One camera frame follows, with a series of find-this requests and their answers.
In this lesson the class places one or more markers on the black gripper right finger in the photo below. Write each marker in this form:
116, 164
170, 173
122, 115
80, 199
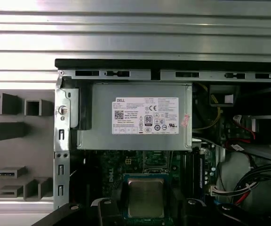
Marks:
192, 214

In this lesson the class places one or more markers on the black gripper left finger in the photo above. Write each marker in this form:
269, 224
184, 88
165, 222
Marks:
109, 214

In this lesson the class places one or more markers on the silver CPU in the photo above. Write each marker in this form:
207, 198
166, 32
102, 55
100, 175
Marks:
146, 197

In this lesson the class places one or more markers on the RAM stick with label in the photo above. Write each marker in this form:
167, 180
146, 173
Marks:
200, 176

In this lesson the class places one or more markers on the green motherboard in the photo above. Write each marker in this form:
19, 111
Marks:
107, 169

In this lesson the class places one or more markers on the grey power supply unit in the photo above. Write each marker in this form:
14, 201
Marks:
98, 139

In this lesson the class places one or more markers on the grey parts rack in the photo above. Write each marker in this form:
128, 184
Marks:
39, 141

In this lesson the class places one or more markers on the black PC case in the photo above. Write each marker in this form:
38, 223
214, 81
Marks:
126, 63

